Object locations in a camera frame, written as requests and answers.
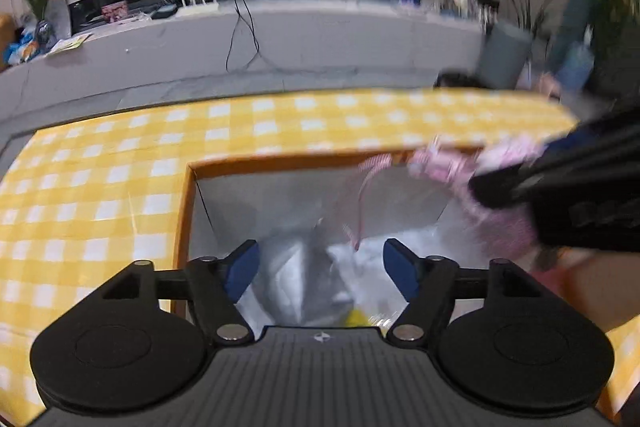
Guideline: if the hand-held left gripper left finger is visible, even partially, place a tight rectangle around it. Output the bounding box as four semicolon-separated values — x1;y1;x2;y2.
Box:
100;239;261;346

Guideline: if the black rounded object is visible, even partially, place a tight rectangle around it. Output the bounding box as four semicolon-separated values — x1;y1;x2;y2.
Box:
434;71;482;90

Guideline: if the black cable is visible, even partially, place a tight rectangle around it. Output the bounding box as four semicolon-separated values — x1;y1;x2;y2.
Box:
225;0;262;72

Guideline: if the grey television console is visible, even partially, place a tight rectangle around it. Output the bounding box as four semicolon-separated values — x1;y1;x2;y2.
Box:
0;0;496;118

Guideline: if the pink printed box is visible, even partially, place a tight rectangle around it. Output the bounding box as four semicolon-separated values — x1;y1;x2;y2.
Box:
101;1;130;24

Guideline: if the orange cardboard box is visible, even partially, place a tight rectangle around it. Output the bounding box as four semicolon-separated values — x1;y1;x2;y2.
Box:
172;147;543;342

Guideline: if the blue and orange snack bag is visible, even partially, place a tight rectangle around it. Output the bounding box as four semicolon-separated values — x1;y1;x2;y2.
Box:
0;14;51;68

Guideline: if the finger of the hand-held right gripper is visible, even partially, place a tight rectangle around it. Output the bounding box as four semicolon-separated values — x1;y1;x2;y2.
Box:
542;119;603;164
469;163;546;210

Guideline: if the bushy green plant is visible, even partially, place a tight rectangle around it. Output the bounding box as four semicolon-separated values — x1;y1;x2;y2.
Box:
587;0;640;72

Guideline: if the grey green trash bin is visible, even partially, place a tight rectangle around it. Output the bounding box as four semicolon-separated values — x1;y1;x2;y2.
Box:
475;23;533;90

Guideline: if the long leaf potted plant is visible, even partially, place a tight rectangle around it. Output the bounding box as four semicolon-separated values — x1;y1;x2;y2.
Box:
500;0;557;42

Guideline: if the person's right forearm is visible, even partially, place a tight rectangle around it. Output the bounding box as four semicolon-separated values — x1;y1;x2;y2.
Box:
530;249;640;334

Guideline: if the yellow green paper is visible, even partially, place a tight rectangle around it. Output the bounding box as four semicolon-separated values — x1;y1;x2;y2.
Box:
47;33;93;55

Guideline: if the pink frilly pouch with cord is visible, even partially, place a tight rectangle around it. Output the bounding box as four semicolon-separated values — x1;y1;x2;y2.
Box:
342;134;551;253

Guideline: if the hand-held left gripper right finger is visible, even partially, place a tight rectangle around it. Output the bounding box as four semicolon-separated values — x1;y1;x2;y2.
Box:
382;238;544;343

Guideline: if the yellow checkered tablecloth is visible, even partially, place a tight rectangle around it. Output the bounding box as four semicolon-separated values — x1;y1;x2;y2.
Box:
0;87;640;425

